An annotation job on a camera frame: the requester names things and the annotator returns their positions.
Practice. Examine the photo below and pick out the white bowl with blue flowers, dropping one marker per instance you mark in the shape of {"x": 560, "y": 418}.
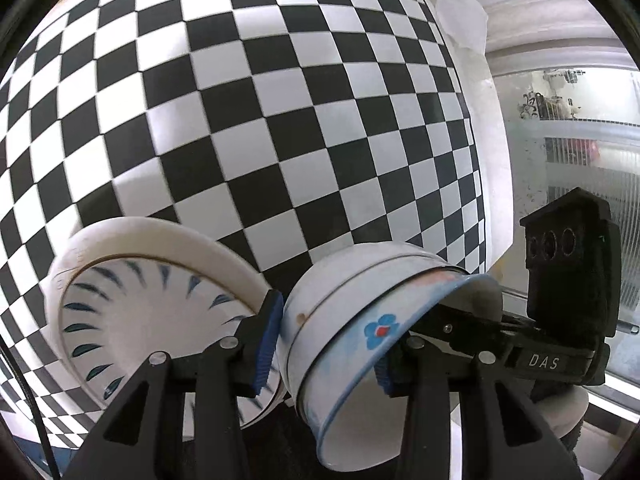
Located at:
{"x": 370, "y": 355}

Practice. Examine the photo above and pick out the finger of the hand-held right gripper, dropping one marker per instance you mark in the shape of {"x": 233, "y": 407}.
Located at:
{"x": 465, "y": 327}

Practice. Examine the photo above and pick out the frosted glass window pane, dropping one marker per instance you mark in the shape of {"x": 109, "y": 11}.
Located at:
{"x": 575, "y": 150}

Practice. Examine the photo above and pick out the white plate with blue marks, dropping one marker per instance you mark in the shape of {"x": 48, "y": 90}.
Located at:
{"x": 165, "y": 240}

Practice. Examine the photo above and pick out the black and white checkered tablecloth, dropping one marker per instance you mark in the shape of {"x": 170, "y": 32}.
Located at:
{"x": 250, "y": 110}

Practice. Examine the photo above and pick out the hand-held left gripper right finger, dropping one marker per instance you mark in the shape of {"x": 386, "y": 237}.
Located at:
{"x": 386, "y": 377}

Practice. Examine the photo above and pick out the blue-striped white plate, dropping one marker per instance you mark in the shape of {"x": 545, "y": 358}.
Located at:
{"x": 150, "y": 320}

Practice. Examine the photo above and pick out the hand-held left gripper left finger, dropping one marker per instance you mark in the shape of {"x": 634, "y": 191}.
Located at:
{"x": 265, "y": 345}

